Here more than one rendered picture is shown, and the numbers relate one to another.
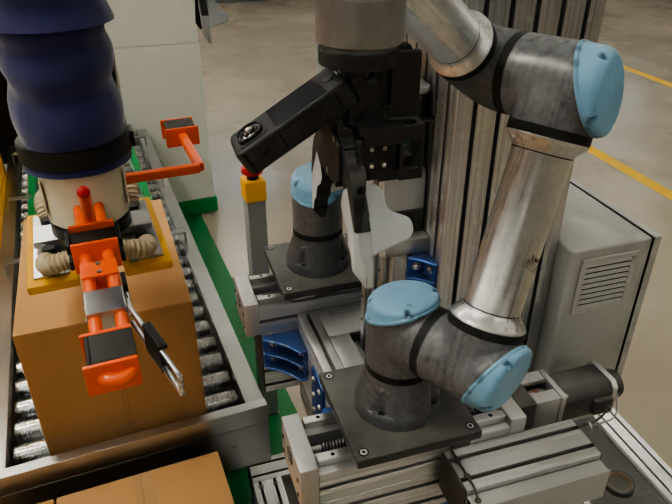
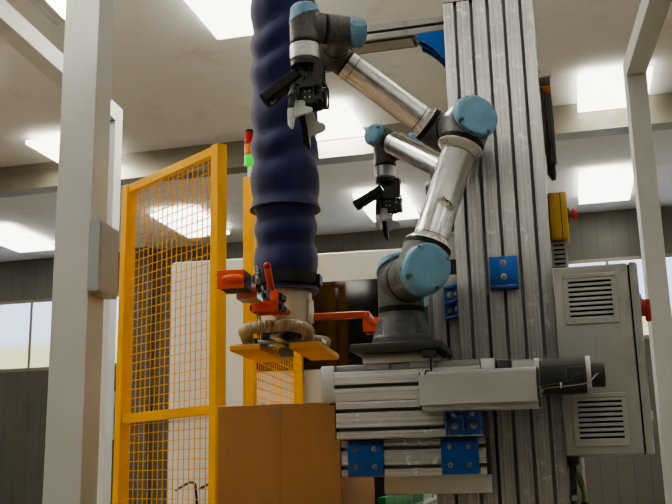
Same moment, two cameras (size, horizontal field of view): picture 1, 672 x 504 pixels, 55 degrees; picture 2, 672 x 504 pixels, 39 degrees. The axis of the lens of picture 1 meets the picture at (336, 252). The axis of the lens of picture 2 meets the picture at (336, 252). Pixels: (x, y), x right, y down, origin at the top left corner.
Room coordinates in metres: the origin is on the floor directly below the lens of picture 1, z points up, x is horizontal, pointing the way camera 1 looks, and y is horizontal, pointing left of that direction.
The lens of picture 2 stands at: (-1.22, -1.20, 0.74)
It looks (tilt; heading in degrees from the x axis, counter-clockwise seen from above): 13 degrees up; 32
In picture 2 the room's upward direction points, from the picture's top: 1 degrees counter-clockwise
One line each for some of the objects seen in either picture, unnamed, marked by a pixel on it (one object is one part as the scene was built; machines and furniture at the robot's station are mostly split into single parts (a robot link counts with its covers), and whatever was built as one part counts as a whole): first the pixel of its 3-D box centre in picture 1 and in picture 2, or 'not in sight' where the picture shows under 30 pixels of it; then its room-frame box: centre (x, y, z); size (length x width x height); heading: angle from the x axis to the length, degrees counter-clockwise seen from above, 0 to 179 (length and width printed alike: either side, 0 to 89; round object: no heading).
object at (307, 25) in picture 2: not in sight; (306, 26); (0.57, -0.02, 1.82); 0.09 x 0.08 x 0.11; 138
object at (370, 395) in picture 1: (397, 378); (401, 327); (0.86, -0.11, 1.09); 0.15 x 0.15 x 0.10
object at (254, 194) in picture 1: (261, 307); not in sight; (1.90, 0.26, 0.50); 0.07 x 0.07 x 1.00; 22
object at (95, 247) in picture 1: (95, 245); (268, 303); (1.06, 0.45, 1.24); 0.10 x 0.08 x 0.06; 112
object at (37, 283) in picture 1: (50, 242); (258, 349); (1.25, 0.63, 1.13); 0.34 x 0.10 x 0.05; 22
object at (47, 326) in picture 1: (112, 315); (301, 468); (1.50, 0.64, 0.75); 0.60 x 0.40 x 0.40; 20
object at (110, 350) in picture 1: (110, 359); (234, 281); (0.73, 0.33, 1.24); 0.08 x 0.07 x 0.05; 22
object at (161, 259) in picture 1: (137, 227); (315, 346); (1.33, 0.46, 1.13); 0.34 x 0.10 x 0.05; 22
